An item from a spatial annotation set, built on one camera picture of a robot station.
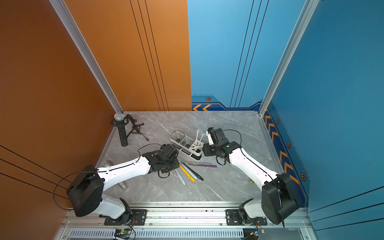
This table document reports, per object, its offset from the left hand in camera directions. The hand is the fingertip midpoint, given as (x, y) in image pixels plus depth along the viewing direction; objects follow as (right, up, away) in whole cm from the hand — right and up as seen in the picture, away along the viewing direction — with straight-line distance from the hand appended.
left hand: (180, 162), depth 87 cm
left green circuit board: (-26, -31, -14) cm, 43 cm away
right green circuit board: (+38, -29, -17) cm, 51 cm away
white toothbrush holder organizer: (+4, +10, +1) cm, 11 cm away
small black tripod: (-32, +19, +15) cm, 40 cm away
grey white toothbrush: (+5, -5, +3) cm, 7 cm away
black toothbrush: (+12, -9, 0) cm, 15 cm away
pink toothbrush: (+9, +10, +5) cm, 15 cm away
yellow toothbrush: (+4, -7, +1) cm, 8 cm away
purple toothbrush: (+7, -2, +5) cm, 9 cm away
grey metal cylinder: (-44, -2, +5) cm, 45 cm away
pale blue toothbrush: (0, -9, 0) cm, 9 cm away
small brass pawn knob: (+41, -10, -2) cm, 42 cm away
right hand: (+15, +8, -1) cm, 17 cm away
